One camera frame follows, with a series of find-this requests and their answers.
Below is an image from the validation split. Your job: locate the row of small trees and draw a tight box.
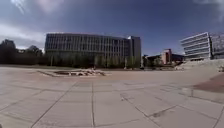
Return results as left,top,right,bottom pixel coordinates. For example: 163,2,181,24
46,53,143,70

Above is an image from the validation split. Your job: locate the rubble pile in dug bed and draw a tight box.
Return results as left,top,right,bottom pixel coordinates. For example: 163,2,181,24
37,67,112,78

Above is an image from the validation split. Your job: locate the large dark glass building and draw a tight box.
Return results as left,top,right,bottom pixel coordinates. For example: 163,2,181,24
44,32,142,70

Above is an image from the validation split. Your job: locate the grey paved plaza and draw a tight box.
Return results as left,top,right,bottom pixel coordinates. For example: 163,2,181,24
0,64,224,128

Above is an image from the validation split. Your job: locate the red brick building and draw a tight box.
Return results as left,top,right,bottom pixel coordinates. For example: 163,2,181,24
144,48,186,68

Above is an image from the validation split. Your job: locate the white banded building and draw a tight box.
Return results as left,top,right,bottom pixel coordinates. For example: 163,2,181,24
179,31,224,62

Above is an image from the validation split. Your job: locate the pale stone embankment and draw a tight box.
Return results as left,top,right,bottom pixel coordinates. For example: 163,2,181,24
174,58,224,72

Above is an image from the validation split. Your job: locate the dark wood of trees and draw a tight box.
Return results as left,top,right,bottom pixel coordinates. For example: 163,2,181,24
0,38,46,66

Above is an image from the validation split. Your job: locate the red brick paving patch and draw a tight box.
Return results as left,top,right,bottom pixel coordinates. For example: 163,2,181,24
193,72,224,95

